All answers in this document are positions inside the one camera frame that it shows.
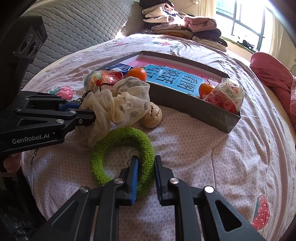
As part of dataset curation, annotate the green fuzzy ring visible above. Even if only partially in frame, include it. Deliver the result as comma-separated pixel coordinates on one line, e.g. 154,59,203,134
90,127,156,198

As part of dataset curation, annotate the cream mesh drawstring bag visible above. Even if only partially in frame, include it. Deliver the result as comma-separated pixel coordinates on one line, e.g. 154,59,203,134
76,77,150,148

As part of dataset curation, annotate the blue snack packet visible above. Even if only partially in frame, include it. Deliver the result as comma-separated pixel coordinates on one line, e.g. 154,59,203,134
105,63,133,76

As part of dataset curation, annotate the red white snack bag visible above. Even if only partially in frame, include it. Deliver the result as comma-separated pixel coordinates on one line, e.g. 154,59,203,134
204,78,244,114

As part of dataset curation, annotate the orange mandarin with stem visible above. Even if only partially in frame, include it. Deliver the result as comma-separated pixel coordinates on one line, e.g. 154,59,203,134
199,79,215,99

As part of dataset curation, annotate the grey quilted headboard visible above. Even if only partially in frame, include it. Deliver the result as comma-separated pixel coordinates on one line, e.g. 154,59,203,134
21,0,144,87

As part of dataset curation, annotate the round blue red snack bag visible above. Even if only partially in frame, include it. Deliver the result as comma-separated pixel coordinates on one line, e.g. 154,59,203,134
83,70,124,93

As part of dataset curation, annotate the pink strawberry print bedsheet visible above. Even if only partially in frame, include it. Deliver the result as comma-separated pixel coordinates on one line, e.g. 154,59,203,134
21,34,295,240

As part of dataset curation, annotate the pink blue children's book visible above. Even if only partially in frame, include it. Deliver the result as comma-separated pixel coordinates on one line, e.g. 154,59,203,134
126,57,220,97

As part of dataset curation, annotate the shallow grey cardboard box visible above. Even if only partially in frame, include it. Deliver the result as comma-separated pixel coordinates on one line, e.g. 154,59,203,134
99,51,241,133

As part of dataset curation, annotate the pile of folded clothes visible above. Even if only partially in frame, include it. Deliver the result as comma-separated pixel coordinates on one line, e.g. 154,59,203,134
139,1,228,52

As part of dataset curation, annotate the pink quilted comforter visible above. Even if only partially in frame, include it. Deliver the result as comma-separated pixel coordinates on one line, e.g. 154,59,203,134
250,52,296,126

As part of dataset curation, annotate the cream curtain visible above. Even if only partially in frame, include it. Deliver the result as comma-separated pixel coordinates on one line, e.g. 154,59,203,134
198,0,216,18

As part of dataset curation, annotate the dark framed window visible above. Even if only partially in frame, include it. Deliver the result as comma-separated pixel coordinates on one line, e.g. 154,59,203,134
216,1,265,52

